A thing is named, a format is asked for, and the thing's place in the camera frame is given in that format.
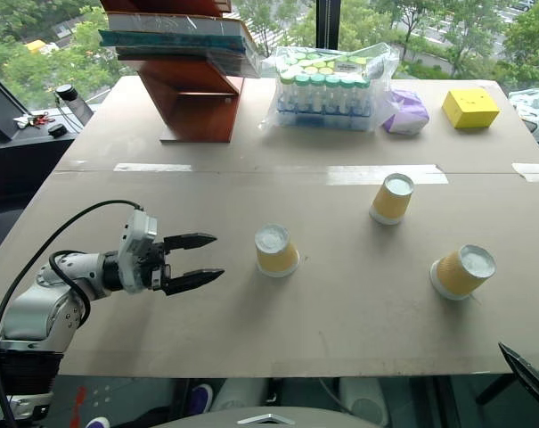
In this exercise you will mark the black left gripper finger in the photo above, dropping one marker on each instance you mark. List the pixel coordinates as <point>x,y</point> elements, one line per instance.
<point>191,241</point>
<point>193,279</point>

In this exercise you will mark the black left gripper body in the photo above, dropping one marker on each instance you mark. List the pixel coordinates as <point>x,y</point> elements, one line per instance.
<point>157,264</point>

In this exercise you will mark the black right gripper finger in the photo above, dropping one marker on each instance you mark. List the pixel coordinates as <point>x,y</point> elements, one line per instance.
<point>529,379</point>

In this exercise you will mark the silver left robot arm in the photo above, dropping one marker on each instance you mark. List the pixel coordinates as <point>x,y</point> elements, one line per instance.
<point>33,307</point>

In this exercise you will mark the yellow paper cup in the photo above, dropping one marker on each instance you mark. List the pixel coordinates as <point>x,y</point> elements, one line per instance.
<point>458,272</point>
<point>275,256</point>
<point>390,200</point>

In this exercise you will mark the white and purple rounded shape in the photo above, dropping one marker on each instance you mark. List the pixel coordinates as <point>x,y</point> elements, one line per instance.
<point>201,398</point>

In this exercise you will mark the brown wooden shelf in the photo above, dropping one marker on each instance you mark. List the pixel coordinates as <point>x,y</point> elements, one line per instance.
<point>198,107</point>

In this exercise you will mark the short clear tape strip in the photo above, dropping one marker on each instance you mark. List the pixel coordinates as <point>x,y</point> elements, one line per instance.
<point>534,171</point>

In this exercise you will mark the silver robot torso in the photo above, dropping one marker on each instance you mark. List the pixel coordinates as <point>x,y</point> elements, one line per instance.
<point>269,419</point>

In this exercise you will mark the small black round object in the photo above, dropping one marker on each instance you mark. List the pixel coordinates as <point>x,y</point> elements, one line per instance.
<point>57,129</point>

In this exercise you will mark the red key bunch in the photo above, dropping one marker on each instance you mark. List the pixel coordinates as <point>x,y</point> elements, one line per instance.
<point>39,119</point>

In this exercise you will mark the clear bottle with black cap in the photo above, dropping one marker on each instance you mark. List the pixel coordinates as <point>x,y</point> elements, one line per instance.
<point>68,96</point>

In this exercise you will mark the clear bag of sample tubes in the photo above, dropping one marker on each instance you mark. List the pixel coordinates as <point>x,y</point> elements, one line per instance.
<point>322,93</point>

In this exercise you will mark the teal wrapped book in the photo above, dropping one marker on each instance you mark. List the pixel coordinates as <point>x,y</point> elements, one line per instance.
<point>162,40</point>

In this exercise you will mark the wide clear tape strip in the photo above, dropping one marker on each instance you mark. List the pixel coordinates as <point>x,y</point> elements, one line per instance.
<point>385,171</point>

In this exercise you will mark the crumpled clear plastic bag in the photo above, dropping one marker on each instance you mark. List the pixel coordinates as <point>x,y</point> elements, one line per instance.
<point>534,104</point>

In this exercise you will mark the grey wrapped book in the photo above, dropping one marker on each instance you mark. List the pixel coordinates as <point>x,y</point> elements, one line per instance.
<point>171,24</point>

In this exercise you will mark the yellow cardboard box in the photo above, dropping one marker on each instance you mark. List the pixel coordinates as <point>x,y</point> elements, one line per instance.
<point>471,107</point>

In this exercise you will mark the purple and white packet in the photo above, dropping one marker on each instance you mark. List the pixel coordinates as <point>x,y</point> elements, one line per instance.
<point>405,113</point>

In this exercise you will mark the black window mullion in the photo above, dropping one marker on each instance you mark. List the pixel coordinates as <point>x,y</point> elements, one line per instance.
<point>328,22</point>

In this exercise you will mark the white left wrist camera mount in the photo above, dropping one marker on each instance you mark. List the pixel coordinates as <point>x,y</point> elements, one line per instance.
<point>137,236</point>

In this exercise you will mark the black slanted frame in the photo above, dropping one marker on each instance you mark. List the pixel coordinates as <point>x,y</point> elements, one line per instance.
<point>2,107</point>

